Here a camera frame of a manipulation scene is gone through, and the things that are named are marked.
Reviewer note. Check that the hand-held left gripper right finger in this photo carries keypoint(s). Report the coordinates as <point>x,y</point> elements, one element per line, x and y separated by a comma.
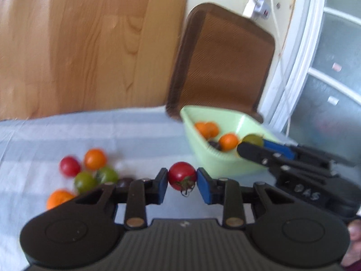
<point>204,187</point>

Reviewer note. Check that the brown woven mat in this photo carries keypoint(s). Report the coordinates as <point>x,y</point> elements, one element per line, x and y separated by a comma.
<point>222,62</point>

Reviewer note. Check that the wood-pattern vinyl sheet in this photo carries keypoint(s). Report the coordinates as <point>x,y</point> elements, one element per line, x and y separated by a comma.
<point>70,48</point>

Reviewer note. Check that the green cherry tomato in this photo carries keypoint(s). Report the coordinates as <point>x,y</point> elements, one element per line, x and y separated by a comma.
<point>84,181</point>
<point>251,139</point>
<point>108,174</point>

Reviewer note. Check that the white charger adapter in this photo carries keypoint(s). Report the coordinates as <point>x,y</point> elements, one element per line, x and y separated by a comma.
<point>261,9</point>

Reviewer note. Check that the person's right hand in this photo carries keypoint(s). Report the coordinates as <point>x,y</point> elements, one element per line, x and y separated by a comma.
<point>355,240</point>

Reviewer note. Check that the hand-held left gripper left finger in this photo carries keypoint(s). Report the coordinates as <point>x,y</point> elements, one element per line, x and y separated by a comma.
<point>162,187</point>

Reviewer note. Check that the red cherry tomato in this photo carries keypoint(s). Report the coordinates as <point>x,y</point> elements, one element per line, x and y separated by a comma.
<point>182,175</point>
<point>69,166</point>

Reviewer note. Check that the orange cherry tomato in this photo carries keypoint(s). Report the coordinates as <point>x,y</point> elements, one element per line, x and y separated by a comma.
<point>95,159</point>
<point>213,128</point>
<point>57,199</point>
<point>228,142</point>
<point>200,128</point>

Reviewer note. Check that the dark purple cherry tomato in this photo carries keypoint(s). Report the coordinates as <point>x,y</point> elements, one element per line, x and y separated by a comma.
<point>214,146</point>
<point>125,181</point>

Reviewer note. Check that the frosted glass door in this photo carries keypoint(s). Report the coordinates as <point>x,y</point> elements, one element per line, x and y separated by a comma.
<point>332,48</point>

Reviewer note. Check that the light green plastic basket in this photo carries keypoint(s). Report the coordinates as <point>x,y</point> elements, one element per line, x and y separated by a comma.
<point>197,158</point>

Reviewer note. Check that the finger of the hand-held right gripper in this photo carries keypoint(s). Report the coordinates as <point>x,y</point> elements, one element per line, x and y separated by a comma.
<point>253,152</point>
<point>279,148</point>

